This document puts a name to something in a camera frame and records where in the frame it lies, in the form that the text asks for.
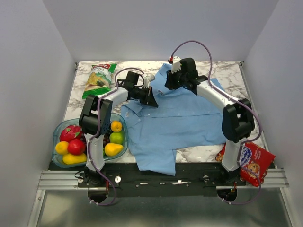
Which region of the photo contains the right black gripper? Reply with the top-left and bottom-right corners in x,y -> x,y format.
163,68 -> 187,91

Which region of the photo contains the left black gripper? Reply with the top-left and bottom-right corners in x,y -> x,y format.
133,86 -> 158,107

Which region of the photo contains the blue short-sleeved shirt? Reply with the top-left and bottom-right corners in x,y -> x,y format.
121,64 -> 226,175

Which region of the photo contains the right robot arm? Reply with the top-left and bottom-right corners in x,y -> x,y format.
165,57 -> 255,185

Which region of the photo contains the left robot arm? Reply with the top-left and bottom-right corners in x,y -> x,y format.
79,67 -> 158,187

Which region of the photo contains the small orange fruit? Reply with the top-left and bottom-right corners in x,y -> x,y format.
110,121 -> 123,132

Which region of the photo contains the green apple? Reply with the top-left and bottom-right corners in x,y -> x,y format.
109,132 -> 125,145

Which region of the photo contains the dark purple grape bunch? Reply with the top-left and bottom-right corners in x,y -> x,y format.
80,129 -> 112,147

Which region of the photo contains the green chips bag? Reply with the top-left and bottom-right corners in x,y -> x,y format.
82,64 -> 117,99

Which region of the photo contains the yellow pear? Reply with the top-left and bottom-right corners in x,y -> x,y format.
104,143 -> 124,157

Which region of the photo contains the red dragon fruit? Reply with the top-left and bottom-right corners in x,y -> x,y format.
59,124 -> 83,142

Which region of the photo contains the red apple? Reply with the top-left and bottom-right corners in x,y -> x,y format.
67,139 -> 86,156

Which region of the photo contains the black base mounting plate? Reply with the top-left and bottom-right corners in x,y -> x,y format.
48,163 -> 245,198

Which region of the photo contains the yellow mango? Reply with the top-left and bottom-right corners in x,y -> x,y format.
62,153 -> 87,165

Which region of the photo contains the yellow lemon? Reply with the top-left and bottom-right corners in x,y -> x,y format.
55,141 -> 69,155

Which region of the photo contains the teal plastic fruit bowl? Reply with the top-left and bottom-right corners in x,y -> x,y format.
52,113 -> 128,168

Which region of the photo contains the red cookie bag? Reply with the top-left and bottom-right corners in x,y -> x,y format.
215,141 -> 276,189

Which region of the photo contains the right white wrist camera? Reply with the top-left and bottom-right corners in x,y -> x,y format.
169,56 -> 181,73

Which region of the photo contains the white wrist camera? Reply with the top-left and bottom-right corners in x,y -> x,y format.
143,74 -> 155,88
169,56 -> 181,73

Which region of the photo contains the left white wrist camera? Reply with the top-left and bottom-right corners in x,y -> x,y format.
143,74 -> 155,88

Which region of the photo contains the black rectangular frame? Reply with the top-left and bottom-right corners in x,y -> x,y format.
117,79 -> 125,88

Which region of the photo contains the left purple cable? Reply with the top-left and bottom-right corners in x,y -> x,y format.
85,68 -> 145,207

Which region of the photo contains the purple cable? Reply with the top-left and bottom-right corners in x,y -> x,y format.
169,40 -> 264,206
85,68 -> 145,207

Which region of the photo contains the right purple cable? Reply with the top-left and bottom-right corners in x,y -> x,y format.
169,40 -> 264,206

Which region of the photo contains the aluminium rail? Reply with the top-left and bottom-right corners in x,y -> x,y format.
38,169 -> 289,191

